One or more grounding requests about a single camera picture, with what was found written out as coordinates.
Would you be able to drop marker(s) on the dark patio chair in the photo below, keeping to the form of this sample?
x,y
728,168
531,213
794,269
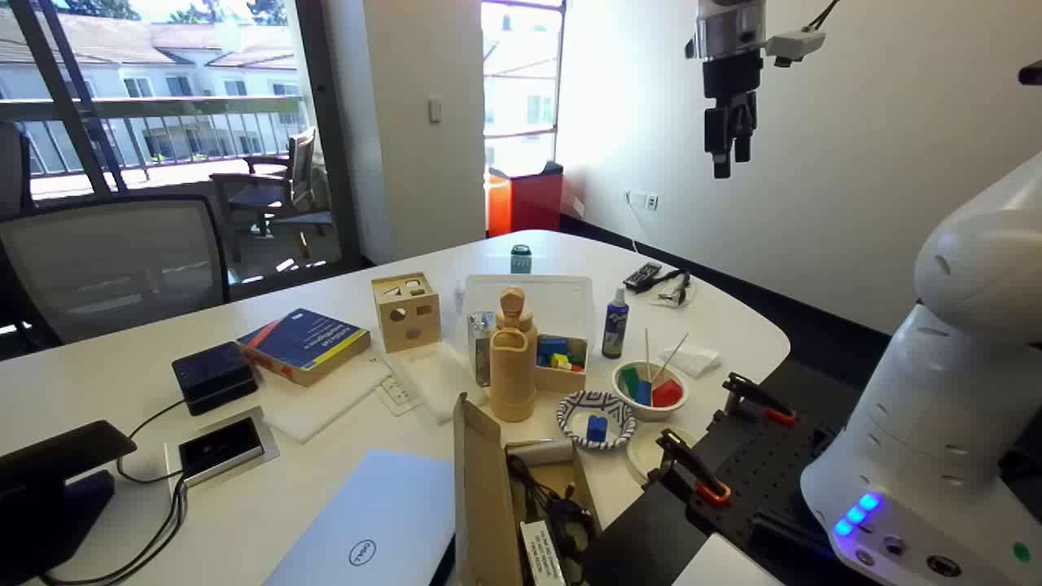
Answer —
x,y
271,205

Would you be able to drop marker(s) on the white bowl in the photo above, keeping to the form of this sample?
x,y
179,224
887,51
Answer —
x,y
649,410

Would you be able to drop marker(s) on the blue glue bottle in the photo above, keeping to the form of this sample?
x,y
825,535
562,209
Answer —
x,y
614,329

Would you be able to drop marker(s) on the thin wooden skewer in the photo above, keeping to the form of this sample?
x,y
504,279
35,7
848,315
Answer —
x,y
645,352
672,357

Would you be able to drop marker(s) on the large white foam board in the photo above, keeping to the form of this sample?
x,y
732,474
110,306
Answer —
x,y
327,403

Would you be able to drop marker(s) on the white light switch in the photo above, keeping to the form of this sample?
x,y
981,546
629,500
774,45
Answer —
x,y
435,112

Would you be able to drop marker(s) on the silver Dell laptop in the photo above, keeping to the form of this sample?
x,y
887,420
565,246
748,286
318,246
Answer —
x,y
369,526

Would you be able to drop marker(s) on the small clear jar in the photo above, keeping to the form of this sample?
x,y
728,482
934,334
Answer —
x,y
479,352

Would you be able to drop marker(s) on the green cylinder block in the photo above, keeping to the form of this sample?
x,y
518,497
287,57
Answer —
x,y
627,382

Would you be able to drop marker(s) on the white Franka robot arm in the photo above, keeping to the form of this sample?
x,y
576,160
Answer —
x,y
955,410

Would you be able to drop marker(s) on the teal drink can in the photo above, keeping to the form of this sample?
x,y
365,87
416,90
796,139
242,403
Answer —
x,y
522,257

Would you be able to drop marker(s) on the wooden shape sorter cube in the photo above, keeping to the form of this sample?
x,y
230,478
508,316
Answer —
x,y
409,315

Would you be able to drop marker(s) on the white paper sheet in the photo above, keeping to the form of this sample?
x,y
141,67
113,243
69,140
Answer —
x,y
725,564

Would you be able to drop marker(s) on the wooden peg figure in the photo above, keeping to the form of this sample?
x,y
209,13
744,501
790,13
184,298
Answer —
x,y
512,309

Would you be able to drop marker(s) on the white wall outlet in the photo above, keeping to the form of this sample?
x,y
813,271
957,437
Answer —
x,y
638,198

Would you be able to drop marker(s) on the black orange clamp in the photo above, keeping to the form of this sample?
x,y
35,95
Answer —
x,y
687,466
754,396

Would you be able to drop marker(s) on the white folded tissue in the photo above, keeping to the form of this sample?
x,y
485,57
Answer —
x,y
698,358

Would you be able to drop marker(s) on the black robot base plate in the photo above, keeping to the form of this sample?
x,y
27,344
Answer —
x,y
761,476

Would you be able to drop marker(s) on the wooden peg stand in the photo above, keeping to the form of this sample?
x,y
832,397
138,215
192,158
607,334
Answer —
x,y
512,377

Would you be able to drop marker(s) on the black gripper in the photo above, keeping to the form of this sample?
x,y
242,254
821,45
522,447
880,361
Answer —
x,y
732,87

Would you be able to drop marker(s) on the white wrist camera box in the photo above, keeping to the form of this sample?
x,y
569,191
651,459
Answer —
x,y
796,45

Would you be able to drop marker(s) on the red cylinder block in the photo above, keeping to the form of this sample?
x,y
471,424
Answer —
x,y
670,392

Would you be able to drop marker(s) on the white plastic tray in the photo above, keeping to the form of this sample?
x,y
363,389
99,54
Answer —
x,y
543,298

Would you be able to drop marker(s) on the clear bottle lid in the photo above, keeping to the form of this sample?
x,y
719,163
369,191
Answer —
x,y
618,298

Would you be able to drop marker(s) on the black pliers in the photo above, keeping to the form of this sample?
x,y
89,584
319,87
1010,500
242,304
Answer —
x,y
549,506

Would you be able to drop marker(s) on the black monitor stand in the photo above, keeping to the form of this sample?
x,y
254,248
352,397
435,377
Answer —
x,y
49,489

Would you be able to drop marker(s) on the wooden box of blocks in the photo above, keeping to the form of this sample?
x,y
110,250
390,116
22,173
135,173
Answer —
x,y
562,375

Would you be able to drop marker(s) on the small blue cylinder block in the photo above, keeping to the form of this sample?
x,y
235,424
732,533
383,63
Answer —
x,y
643,392

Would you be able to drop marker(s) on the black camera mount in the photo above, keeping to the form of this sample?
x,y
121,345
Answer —
x,y
1031,73

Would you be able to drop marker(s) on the blue book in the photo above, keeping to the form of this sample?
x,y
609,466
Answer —
x,y
306,344

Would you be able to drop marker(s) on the black eyeglasses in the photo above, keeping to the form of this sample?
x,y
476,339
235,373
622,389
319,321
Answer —
x,y
675,285

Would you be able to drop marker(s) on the black rectangular box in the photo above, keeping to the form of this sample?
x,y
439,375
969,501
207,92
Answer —
x,y
212,375

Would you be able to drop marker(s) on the grey mesh office chair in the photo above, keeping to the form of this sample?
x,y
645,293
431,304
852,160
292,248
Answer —
x,y
110,265

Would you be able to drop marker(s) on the black phone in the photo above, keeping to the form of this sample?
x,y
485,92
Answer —
x,y
643,275

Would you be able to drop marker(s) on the brown cardboard box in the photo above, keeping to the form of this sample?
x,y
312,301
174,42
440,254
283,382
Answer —
x,y
482,508

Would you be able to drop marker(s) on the table power outlet panel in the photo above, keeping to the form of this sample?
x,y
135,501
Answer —
x,y
223,447

